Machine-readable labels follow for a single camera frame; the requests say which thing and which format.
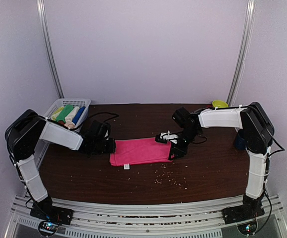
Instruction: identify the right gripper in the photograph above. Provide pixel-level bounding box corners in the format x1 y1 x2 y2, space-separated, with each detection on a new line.
168 127 200 160

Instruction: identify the orange bunny pattern towel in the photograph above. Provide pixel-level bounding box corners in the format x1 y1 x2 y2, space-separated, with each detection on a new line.
64 120 75 129

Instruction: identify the pink towel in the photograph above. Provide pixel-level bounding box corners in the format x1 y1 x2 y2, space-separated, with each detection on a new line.
109 138 171 166

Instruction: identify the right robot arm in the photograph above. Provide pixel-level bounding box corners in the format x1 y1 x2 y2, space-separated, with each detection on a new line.
159 102 275 219

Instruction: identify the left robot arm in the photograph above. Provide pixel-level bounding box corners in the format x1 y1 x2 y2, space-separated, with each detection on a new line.
4 109 116 220

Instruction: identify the cream rolled towel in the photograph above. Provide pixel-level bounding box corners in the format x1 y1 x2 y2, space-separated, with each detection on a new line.
65 107 80 122

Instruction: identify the blue rolled towel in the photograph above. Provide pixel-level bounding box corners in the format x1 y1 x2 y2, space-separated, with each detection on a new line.
72 107 85 125

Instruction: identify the white plastic basket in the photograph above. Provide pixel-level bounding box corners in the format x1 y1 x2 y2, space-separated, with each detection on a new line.
44 98 91 131

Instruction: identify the green rolled towel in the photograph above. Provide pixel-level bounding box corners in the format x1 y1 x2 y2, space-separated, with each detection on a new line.
56 105 74 121

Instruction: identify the yellow rolled towel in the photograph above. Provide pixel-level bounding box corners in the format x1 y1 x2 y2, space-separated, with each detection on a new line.
51 107 64 121

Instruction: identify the lime green bowl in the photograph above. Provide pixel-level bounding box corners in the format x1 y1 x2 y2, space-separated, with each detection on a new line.
212 100 229 108

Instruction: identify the dark blue cup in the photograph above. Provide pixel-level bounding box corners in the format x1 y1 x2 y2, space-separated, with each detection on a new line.
233 129 246 150

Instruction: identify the left circuit board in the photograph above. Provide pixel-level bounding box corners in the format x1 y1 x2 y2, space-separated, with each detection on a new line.
38 221 61 237

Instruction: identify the circuit board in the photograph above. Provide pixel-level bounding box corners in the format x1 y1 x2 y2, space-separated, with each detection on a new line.
237 222 258 236
38 221 61 237

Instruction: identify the right circuit board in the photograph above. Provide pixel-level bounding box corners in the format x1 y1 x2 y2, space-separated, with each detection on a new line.
237 222 258 236

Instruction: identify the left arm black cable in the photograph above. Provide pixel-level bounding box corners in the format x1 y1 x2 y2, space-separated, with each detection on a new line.
86 112 119 123

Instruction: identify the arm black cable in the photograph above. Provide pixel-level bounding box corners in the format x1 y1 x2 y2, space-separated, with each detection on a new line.
242 133 286 231
86 112 119 123

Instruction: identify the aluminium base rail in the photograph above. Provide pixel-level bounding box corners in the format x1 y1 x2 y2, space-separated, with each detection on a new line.
2 195 287 238

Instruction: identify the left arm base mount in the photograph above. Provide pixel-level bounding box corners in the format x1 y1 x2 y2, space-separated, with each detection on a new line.
30 207 73 225

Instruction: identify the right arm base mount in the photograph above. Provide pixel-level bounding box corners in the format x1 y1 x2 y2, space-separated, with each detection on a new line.
221 205 265 225

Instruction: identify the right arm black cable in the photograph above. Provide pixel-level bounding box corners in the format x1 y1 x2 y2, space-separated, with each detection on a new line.
242 133 286 231

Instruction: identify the right aluminium frame post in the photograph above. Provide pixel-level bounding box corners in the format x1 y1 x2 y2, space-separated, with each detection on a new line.
226 0 256 106

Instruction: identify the aluminium frame post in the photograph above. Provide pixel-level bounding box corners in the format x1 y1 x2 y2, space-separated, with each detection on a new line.
226 0 256 106
36 0 64 98

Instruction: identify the left aluminium frame post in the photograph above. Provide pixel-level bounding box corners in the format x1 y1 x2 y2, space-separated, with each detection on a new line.
36 0 64 98

